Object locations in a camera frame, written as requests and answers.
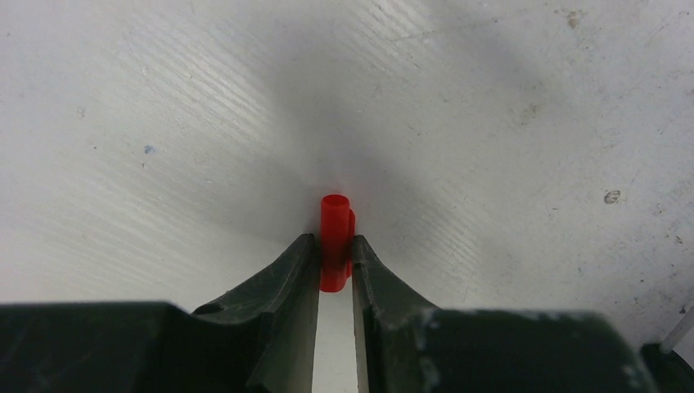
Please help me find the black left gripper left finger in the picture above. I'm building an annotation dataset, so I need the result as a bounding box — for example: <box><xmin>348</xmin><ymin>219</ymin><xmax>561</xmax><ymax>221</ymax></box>
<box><xmin>1</xmin><ymin>234</ymin><xmax>320</xmax><ymax>392</ymax></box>

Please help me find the red capped whiteboard marker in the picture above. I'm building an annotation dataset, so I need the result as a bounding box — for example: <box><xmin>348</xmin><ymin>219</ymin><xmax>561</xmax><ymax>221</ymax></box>
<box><xmin>659</xmin><ymin>307</ymin><xmax>693</xmax><ymax>355</ymax></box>

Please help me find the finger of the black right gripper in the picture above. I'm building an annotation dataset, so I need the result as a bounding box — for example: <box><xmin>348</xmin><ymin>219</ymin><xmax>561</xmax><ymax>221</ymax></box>
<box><xmin>640</xmin><ymin>343</ymin><xmax>694</xmax><ymax>393</ymax></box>

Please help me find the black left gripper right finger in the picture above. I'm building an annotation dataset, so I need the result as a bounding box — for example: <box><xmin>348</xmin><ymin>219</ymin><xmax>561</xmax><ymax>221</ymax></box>
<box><xmin>352</xmin><ymin>235</ymin><xmax>657</xmax><ymax>392</ymax></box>

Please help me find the red marker cap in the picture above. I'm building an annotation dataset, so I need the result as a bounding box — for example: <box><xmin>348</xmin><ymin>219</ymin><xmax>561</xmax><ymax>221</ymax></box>
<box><xmin>319</xmin><ymin>194</ymin><xmax>356</xmax><ymax>293</ymax></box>

